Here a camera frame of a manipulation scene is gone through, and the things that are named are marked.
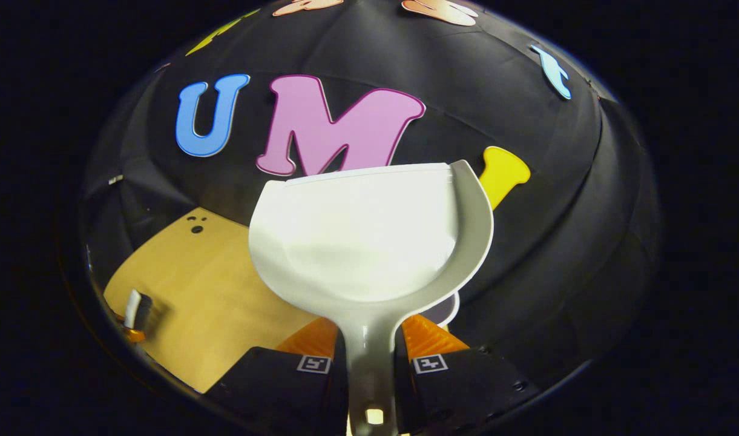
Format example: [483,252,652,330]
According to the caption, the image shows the white ribbed garbage bin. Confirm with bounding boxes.
[425,292,461,329]

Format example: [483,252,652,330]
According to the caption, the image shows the wooden desktop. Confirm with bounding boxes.
[103,207,323,394]

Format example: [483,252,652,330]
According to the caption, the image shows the white plastic dustpan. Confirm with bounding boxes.
[248,160,494,436]

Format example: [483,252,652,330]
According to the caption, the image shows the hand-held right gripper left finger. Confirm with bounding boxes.
[206,317,352,436]

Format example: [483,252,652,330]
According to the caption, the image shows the black backdrop cloth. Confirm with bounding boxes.
[79,0,663,394]

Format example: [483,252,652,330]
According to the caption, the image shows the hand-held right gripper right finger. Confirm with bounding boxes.
[393,313,540,436]

